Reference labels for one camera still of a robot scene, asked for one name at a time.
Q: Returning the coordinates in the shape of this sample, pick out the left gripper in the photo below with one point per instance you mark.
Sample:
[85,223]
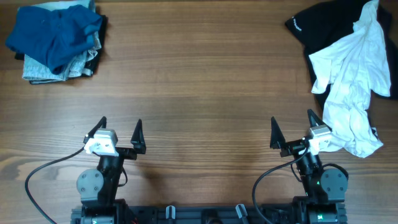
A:
[137,141]

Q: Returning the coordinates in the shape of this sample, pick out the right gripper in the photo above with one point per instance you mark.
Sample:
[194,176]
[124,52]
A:
[277,139]

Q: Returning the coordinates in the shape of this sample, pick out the white t-shirt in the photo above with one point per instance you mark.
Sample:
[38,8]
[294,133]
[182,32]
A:
[353,67]

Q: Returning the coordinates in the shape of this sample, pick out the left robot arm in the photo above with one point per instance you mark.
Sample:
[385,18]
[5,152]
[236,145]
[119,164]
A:
[98,187]

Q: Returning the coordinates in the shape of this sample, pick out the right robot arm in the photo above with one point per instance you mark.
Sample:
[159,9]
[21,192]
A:
[324,184]

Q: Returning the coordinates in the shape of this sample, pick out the black folded garment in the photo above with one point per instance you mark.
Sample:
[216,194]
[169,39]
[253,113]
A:
[83,65]

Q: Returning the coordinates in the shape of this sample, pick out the black t-shirt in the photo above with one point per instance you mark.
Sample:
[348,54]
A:
[321,25]

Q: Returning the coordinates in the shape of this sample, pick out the light grey folded jeans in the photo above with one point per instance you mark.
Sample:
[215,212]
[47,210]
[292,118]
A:
[51,6]

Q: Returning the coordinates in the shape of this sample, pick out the blue folded shirt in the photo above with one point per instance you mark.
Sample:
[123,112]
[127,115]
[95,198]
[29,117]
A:
[53,38]

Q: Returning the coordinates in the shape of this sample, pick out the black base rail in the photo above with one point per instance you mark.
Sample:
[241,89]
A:
[208,214]

